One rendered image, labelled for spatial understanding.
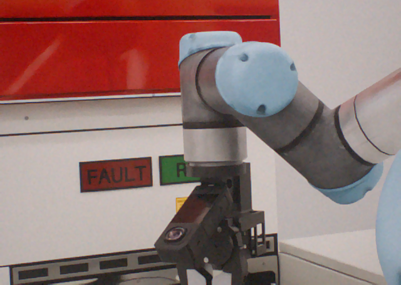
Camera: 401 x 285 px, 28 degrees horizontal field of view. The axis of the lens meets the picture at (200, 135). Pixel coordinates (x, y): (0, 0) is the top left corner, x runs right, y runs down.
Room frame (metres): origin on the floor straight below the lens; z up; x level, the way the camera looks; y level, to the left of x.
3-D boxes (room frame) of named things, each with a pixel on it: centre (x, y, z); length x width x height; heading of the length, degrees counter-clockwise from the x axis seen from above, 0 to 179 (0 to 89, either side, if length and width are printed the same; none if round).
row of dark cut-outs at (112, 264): (1.30, 0.09, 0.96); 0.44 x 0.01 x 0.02; 112
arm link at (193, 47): (0.96, -0.02, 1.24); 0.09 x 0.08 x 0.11; 20
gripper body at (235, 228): (0.97, -0.02, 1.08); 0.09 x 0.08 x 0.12; 146
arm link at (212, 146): (0.97, -0.01, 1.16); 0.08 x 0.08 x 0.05
